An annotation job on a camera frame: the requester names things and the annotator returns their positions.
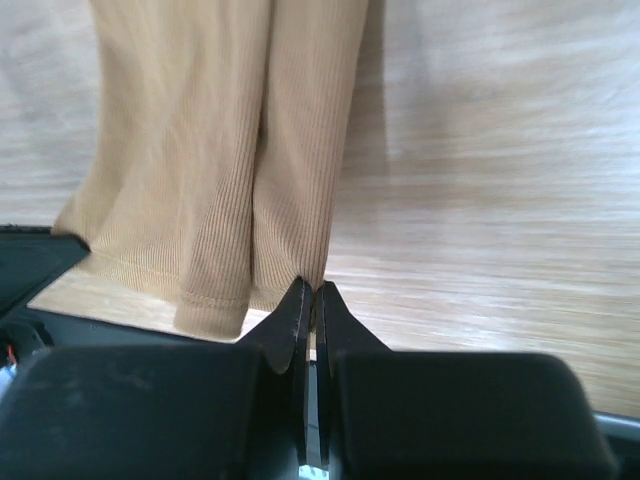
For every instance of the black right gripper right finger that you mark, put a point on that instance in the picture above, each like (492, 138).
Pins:
(386, 414)

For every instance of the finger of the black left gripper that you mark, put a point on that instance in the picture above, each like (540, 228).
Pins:
(31, 259)

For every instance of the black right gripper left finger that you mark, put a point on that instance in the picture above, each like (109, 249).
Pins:
(94, 400)

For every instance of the tan ribbed tank top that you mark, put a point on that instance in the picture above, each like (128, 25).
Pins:
(220, 140)

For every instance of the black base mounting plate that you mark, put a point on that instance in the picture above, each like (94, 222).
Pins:
(109, 402)

